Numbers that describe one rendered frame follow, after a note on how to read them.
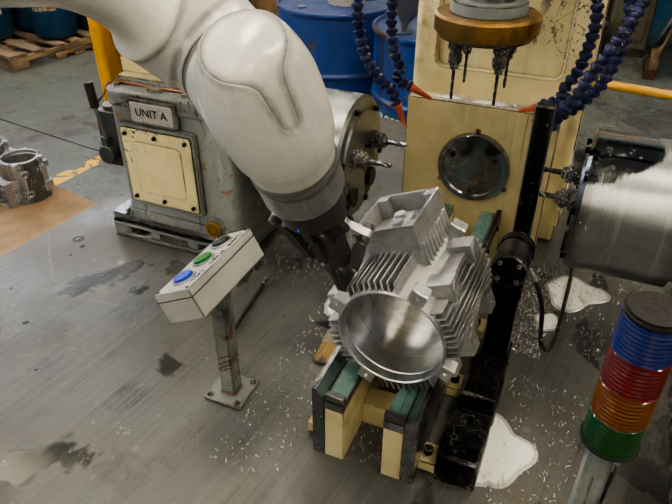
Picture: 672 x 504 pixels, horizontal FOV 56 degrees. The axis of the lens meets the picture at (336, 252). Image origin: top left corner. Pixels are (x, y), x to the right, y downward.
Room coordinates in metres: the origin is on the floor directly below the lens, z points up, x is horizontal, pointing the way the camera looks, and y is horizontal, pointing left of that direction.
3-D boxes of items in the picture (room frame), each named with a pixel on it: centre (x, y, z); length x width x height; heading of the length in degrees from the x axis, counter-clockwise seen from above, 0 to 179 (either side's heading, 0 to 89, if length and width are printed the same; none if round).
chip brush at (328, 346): (0.91, -0.01, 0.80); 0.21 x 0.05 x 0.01; 161
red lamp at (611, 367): (0.47, -0.31, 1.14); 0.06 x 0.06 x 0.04
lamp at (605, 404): (0.47, -0.31, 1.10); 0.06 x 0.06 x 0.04
